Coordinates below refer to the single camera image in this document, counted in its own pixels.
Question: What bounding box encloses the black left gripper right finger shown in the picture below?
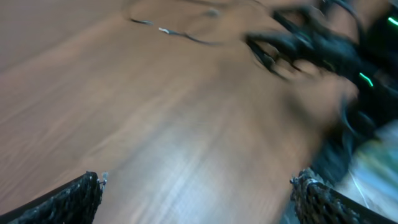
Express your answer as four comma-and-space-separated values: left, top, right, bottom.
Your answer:
290, 169, 395, 224

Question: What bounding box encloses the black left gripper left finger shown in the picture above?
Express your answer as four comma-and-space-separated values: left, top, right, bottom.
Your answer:
1, 171, 108, 224

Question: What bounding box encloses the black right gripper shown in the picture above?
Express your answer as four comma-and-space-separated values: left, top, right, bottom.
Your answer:
244, 6, 378, 84

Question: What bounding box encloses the black audio jack cable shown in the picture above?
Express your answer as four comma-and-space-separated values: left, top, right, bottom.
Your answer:
158, 27, 221, 47

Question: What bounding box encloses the black USB cable thick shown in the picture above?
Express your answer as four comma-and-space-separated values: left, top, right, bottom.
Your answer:
129, 18, 154, 26

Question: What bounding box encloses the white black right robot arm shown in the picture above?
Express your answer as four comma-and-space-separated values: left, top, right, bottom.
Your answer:
243, 1, 397, 184

